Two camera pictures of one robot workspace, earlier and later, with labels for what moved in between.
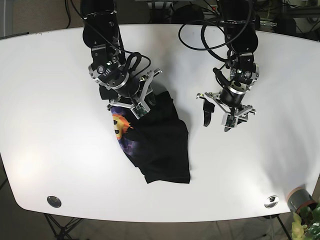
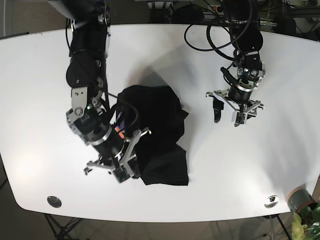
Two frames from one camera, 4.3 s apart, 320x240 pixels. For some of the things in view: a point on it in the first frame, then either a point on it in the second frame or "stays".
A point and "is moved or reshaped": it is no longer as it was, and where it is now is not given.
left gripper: [133, 91] → [115, 153]
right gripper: [230, 98] → [238, 98]
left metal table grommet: [54, 201] stays
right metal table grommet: [271, 201] stays
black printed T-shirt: [157, 141] is moved or reshaped
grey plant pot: [299, 198] stays
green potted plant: [307, 226] stays
